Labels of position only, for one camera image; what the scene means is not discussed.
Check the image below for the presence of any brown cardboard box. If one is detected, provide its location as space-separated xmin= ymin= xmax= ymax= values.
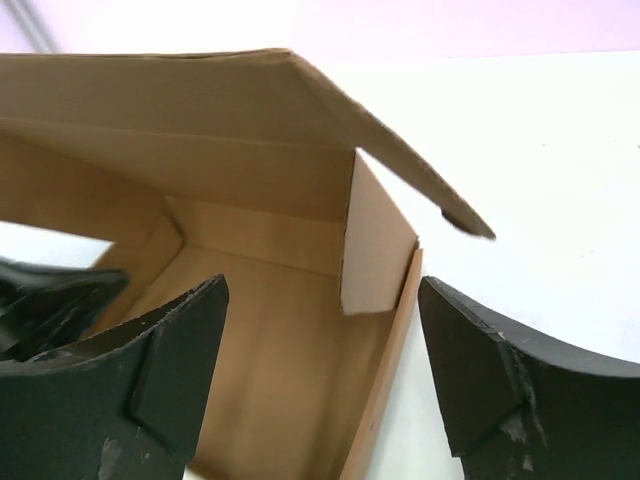
xmin=1 ymin=49 xmax=493 ymax=479

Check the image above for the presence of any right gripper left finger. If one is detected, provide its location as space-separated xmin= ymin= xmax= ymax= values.
xmin=1 ymin=275 xmax=229 ymax=479

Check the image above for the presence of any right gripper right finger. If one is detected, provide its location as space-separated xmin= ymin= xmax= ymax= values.
xmin=418 ymin=276 xmax=639 ymax=479

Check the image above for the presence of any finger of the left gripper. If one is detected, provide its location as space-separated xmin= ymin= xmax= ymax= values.
xmin=1 ymin=258 xmax=128 ymax=361

